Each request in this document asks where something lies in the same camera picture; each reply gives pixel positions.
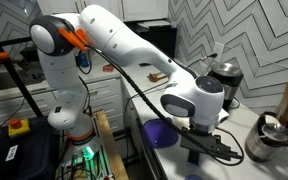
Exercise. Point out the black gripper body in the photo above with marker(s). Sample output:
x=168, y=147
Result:
x=207, y=144

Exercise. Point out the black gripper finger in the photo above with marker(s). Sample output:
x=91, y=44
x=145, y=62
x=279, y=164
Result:
x=193, y=157

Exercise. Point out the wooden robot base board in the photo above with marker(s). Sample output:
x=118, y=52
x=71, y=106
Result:
x=115, y=161

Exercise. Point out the black coffee grinder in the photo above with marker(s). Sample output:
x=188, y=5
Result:
x=230, y=76

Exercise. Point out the steel utensil holder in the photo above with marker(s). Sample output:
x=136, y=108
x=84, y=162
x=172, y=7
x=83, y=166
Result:
x=258, y=146

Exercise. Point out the black microwave oven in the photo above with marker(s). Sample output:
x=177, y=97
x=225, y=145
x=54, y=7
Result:
x=164, y=38

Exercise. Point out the yellow emergency stop box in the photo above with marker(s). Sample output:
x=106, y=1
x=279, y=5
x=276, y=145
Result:
x=18, y=127

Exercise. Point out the dark wooden spoon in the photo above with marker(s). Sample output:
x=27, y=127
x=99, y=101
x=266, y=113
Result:
x=154, y=77

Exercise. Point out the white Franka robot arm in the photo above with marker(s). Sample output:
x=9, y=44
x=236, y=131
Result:
x=59, y=37

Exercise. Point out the dark purple container lid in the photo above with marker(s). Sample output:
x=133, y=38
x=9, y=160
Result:
x=157, y=134

